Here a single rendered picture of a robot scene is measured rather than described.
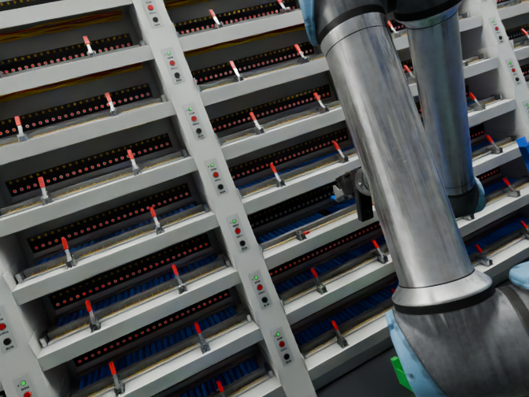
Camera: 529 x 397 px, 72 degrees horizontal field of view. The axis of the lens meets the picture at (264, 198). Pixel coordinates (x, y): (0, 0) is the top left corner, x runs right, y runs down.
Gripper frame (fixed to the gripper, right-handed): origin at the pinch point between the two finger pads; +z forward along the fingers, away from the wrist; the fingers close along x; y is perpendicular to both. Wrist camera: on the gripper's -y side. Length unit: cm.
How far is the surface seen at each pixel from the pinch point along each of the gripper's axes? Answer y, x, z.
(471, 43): 43, -97, 10
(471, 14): 54, -97, 4
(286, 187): 10.9, 17.0, 1.2
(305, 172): 14.2, 6.0, 6.3
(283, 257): -10.8, 26.8, 3.0
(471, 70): 29, -80, 2
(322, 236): -9.5, 11.0, 2.7
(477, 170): -11, -64, 4
